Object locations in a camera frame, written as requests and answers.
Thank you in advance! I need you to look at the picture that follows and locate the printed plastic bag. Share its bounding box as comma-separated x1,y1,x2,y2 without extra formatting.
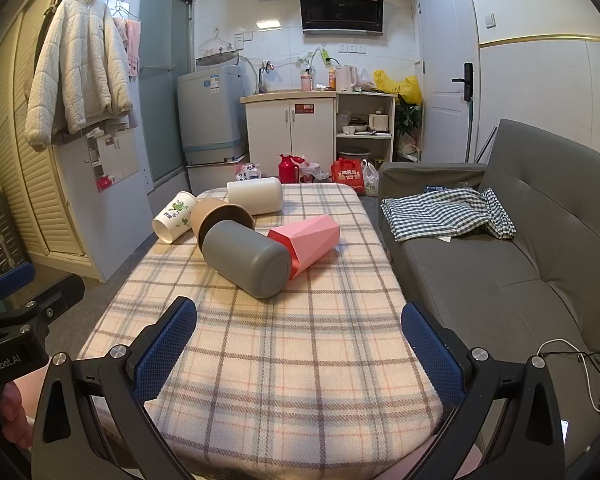
300,161,330,183

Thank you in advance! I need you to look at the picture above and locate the plaid blanket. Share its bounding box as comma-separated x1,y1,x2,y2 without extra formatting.
77,182,443,480

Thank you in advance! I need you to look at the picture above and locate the person's left hand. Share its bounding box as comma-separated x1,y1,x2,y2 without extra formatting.
0,366,48,453

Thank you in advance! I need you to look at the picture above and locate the white plastic bag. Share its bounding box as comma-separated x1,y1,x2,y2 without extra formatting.
362,160,381,196

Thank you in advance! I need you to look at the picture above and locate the yellow plastic bag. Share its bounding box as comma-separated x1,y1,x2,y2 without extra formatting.
373,70,423,106

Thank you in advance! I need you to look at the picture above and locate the white paper cup green print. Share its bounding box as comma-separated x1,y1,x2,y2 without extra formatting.
152,191,199,245

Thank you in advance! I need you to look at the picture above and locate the white sink cabinet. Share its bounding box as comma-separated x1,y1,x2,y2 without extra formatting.
241,91,338,171

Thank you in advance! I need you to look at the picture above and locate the black range hood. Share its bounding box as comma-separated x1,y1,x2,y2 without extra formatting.
294,0,387,36

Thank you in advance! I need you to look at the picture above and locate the pink faceted cup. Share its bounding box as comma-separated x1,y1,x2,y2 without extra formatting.
267,213,341,281

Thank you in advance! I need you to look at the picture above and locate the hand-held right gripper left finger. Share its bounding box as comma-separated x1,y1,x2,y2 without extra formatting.
30,296,198,480

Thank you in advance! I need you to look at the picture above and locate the white cable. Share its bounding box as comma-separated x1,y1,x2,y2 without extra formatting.
537,339,600,413

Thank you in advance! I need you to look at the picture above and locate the louvered wardrobe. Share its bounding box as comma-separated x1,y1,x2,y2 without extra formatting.
0,0,106,281

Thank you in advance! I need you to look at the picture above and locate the open kitchen shelf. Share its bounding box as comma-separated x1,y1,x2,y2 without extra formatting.
336,91,397,163

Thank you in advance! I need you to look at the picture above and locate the frosted glass sliding door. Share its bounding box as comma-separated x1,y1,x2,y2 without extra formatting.
140,0,196,188

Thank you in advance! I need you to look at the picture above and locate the silver suitcase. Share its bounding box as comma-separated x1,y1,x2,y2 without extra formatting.
0,192,28,276

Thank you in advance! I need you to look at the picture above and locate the red shopping bag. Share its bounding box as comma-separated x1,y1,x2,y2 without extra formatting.
331,158,366,193

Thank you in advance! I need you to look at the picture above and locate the grey cup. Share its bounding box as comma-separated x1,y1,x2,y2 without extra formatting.
201,220,293,299

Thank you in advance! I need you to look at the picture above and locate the grey sofa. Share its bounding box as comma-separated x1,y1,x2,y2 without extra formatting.
377,119,600,480

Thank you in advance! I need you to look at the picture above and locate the black door handle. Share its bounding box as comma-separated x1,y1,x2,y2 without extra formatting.
452,62,474,101

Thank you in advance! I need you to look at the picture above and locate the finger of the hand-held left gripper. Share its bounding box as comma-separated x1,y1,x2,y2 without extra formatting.
22,272,86,323
0,261,37,297

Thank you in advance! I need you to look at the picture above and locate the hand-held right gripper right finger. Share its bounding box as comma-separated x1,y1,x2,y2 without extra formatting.
401,301,566,480

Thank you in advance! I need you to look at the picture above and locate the white plastic cup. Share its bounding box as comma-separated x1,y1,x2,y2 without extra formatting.
227,176,284,217

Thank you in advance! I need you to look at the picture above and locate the washing machine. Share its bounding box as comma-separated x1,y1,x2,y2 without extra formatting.
176,66,247,165

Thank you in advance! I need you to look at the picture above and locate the green checked cloth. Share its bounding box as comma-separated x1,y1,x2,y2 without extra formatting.
381,187,517,243

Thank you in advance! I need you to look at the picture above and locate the white door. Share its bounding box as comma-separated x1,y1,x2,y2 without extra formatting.
415,0,481,163

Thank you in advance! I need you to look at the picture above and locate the pink hanging cloth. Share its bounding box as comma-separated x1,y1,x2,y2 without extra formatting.
112,17,142,78

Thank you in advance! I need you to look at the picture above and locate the brown paper cup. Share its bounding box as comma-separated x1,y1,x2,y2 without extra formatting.
190,198,256,253

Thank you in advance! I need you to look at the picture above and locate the red thermos jug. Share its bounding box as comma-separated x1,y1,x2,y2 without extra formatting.
278,154,302,184

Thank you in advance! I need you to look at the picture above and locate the white electric kettle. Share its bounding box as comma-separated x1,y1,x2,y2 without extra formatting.
335,65,358,92

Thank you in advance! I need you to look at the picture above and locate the white fleece jacket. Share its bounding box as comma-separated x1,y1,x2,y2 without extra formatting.
24,0,133,148

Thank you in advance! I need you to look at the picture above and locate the green plant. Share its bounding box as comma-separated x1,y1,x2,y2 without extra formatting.
395,95,423,133

